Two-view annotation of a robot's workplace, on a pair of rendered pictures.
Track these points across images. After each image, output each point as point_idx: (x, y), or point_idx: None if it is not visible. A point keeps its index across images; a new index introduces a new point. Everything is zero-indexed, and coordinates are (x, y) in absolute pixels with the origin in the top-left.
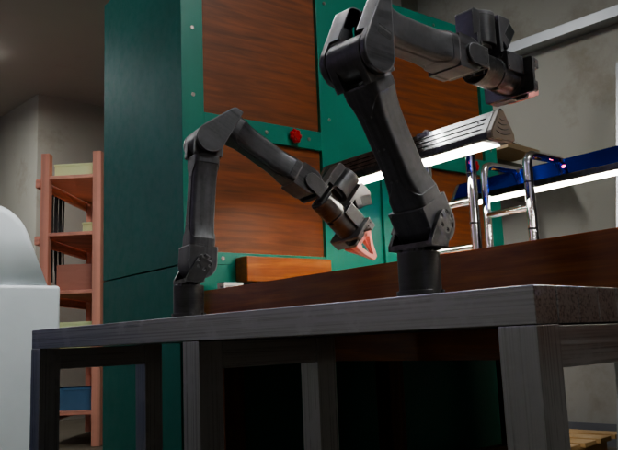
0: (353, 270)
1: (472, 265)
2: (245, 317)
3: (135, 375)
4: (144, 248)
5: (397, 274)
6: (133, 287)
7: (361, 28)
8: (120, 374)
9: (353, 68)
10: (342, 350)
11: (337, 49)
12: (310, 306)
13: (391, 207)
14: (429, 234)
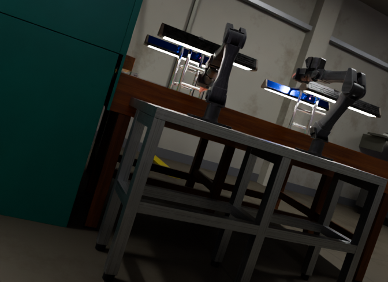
0: (239, 113)
1: (288, 133)
2: (314, 158)
3: (134, 126)
4: (77, 21)
5: (259, 123)
6: (51, 39)
7: (364, 85)
8: (10, 89)
9: (357, 95)
10: (222, 139)
11: (357, 86)
12: (338, 164)
13: (323, 127)
14: (324, 138)
